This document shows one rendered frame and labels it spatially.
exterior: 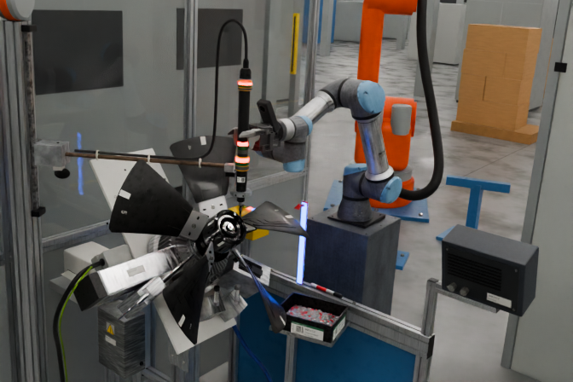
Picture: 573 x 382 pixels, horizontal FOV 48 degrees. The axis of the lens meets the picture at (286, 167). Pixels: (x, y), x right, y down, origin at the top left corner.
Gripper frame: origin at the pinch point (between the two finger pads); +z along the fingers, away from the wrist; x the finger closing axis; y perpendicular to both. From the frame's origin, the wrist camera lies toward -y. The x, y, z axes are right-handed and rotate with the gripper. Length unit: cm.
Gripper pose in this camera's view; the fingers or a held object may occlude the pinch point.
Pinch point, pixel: (236, 132)
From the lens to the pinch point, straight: 200.6
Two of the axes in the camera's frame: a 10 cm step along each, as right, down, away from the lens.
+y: -0.6, 9.6, 2.6
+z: -6.3, 1.7, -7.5
